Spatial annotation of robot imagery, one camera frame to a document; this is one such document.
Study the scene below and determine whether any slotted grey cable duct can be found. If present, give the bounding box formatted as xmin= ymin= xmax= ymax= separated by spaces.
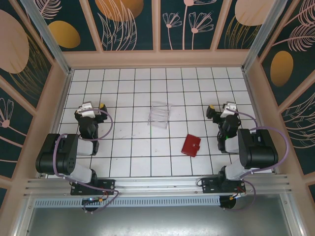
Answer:
xmin=33 ymin=196 xmax=221 ymax=207

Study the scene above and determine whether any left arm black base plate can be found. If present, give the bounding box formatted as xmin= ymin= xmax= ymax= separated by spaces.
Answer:
xmin=70 ymin=178 xmax=116 ymax=196

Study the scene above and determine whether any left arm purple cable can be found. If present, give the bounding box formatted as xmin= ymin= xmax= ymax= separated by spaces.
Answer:
xmin=53 ymin=109 xmax=121 ymax=214

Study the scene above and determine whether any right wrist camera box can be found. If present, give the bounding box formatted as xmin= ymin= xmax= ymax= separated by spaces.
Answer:
xmin=221 ymin=102 xmax=238 ymax=119

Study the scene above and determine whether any black round cable port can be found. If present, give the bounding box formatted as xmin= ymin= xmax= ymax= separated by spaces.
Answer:
xmin=82 ymin=198 xmax=99 ymax=214
xmin=220 ymin=196 xmax=237 ymax=211

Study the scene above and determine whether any aluminium mounting rail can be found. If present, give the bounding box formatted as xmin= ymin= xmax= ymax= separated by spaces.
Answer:
xmin=23 ymin=174 xmax=292 ymax=197

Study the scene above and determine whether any aluminium frame post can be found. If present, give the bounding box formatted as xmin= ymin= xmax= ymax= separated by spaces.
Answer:
xmin=21 ymin=0 xmax=72 ymax=76
xmin=242 ymin=0 xmax=289 ymax=72

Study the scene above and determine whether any red card holder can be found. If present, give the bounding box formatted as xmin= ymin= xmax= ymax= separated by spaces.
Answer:
xmin=181 ymin=134 xmax=202 ymax=157

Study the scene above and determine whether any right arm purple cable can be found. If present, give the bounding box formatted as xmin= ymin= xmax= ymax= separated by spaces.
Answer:
xmin=222 ymin=110 xmax=290 ymax=212

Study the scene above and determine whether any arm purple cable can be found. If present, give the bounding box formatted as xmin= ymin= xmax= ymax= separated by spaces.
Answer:
xmin=53 ymin=109 xmax=121 ymax=214
xmin=222 ymin=110 xmax=290 ymax=212

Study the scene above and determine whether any grey metal panel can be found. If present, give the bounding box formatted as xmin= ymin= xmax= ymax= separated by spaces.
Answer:
xmin=23 ymin=206 xmax=300 ymax=236

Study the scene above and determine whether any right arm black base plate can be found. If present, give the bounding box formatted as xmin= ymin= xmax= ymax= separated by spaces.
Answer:
xmin=200 ymin=177 xmax=247 ymax=195

